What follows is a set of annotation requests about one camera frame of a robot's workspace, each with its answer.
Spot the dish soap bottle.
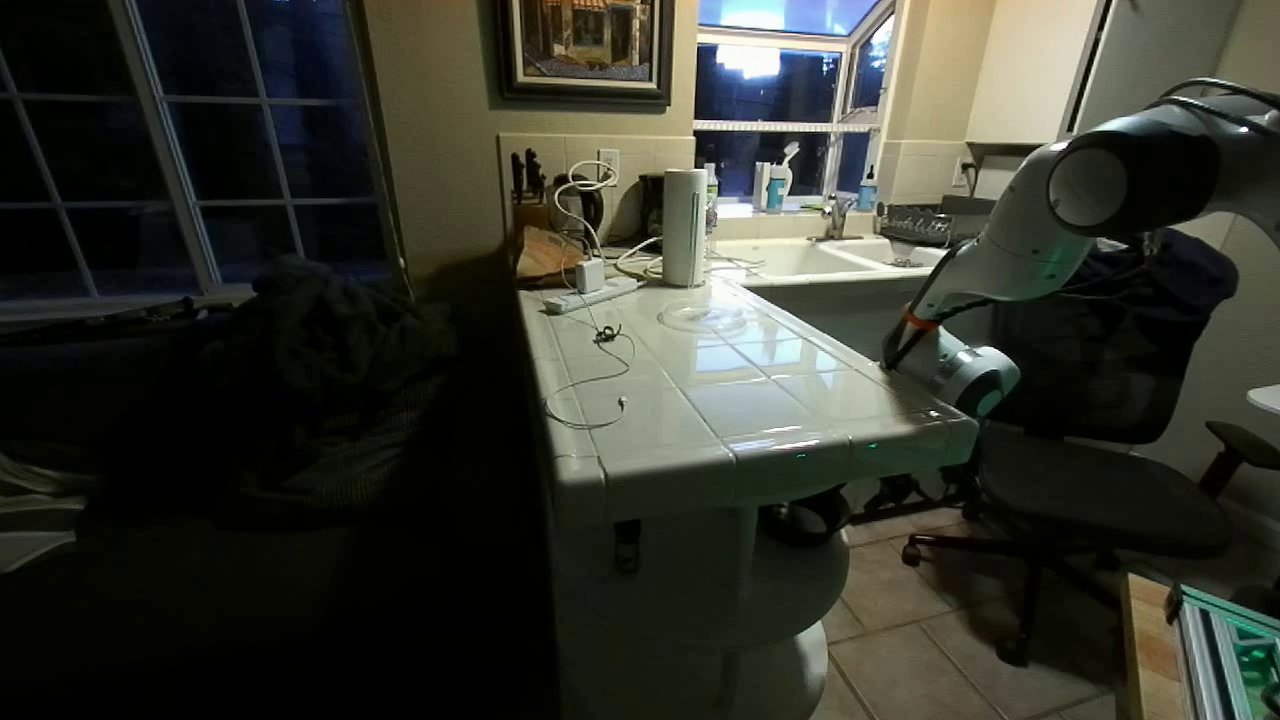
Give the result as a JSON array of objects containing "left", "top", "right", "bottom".
[{"left": 752, "top": 140, "right": 799, "bottom": 212}]

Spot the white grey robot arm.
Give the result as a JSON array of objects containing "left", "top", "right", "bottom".
[{"left": 880, "top": 78, "right": 1280, "bottom": 416}]

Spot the white charging cable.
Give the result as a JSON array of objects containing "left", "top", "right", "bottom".
[{"left": 539, "top": 157, "right": 674, "bottom": 434}]

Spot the kitchen sink faucet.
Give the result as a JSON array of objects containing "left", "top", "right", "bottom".
[{"left": 814, "top": 191, "right": 851, "bottom": 240}]

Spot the green white box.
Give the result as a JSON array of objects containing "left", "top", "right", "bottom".
[{"left": 1169, "top": 583, "right": 1280, "bottom": 720}]

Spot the wooden cutting board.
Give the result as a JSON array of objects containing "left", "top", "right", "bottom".
[{"left": 1120, "top": 574, "right": 1192, "bottom": 720}]

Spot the white power adapter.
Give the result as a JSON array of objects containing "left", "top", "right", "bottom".
[{"left": 571, "top": 260, "right": 607, "bottom": 295}]

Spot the black office chair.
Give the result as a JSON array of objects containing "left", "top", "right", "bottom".
[{"left": 901, "top": 230, "right": 1277, "bottom": 663}]

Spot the dark sofa with clothes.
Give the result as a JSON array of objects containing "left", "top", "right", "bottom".
[{"left": 0, "top": 260, "right": 458, "bottom": 574}]

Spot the white paper towel roll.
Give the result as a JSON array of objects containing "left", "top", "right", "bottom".
[{"left": 659, "top": 167, "right": 712, "bottom": 290}]

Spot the framed picture on wall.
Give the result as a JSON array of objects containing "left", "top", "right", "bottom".
[{"left": 493, "top": 0, "right": 678, "bottom": 111}]

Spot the white tiled kitchen counter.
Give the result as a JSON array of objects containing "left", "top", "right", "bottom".
[{"left": 518, "top": 270, "right": 978, "bottom": 720}]

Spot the wooden knife block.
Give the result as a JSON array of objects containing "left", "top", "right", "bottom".
[{"left": 507, "top": 147, "right": 586, "bottom": 290}]

